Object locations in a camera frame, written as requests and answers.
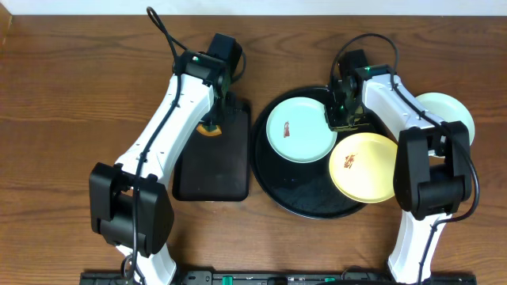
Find green and yellow sponge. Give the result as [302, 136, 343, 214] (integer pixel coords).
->
[196, 123, 222, 137]

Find black rectangular tray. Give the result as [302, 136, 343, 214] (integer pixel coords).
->
[172, 98, 251, 202]

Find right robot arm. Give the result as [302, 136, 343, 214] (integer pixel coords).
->
[326, 64, 480, 284]

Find yellow plate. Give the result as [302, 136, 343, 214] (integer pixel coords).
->
[329, 132, 397, 203]

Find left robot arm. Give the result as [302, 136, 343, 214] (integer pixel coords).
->
[89, 51, 246, 284]

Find black round tray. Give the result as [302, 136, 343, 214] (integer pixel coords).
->
[250, 86, 366, 219]

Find light blue plate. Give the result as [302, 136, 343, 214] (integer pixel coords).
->
[265, 97, 337, 163]
[416, 92, 475, 144]

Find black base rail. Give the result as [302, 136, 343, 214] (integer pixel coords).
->
[79, 271, 478, 285]

